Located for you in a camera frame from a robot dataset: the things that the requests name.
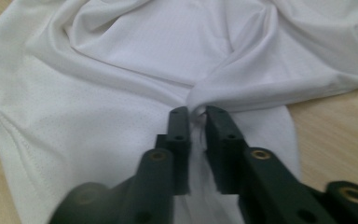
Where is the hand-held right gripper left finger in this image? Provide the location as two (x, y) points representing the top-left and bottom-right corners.
(155, 106), (191, 196)

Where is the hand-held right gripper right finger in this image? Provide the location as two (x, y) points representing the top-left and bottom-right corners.
(204, 105), (250, 195)

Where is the white t-shirt with grey print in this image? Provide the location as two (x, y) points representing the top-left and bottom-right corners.
(0, 0), (358, 224)

